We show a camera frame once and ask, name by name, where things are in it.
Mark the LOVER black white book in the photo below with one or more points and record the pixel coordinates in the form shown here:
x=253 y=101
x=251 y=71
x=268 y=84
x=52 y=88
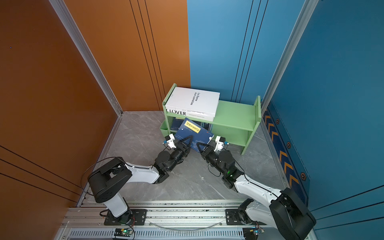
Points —
x=191 y=115

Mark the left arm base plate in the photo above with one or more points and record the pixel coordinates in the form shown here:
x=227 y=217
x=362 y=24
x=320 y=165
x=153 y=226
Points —
x=135 y=217

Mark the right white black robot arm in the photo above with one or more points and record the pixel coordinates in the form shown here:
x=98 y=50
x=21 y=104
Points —
x=282 y=209

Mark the green wooden two-tier shelf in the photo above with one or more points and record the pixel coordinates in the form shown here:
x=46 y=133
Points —
x=235 y=121

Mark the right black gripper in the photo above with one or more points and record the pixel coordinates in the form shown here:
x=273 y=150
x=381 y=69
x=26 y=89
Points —
x=206 y=154

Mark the left green circuit board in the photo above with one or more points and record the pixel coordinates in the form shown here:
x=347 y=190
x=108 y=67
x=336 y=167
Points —
x=124 y=234

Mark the navy blue book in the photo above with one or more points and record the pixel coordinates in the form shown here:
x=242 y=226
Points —
x=176 y=124

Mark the aluminium corner post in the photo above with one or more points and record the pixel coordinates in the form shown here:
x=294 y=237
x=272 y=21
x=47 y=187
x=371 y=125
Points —
x=301 y=23
x=74 y=32

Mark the right circuit board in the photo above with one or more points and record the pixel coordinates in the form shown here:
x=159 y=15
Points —
x=252 y=233

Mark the small green pen holder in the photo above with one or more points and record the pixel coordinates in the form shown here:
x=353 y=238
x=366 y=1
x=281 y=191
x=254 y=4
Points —
x=164 y=129

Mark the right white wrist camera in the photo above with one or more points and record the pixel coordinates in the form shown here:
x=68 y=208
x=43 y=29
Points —
x=221 y=143

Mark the white book with brown pattern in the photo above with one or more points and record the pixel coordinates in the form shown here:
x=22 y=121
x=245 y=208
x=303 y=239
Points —
x=193 y=101

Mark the right aluminium corner post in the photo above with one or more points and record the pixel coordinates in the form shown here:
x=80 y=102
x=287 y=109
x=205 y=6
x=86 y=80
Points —
x=301 y=23

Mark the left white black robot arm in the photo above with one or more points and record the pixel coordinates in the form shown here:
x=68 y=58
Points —
x=106 y=181

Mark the left aluminium corner post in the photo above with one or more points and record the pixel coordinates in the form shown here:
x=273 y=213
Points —
x=74 y=32

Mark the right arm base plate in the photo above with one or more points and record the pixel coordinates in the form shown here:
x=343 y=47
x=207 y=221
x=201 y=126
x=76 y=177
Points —
x=234 y=218

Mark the aluminium rail frame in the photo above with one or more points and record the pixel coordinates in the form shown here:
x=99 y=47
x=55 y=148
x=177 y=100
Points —
x=166 y=220

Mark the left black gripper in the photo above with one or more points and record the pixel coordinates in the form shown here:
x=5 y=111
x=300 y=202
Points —
x=183 y=150

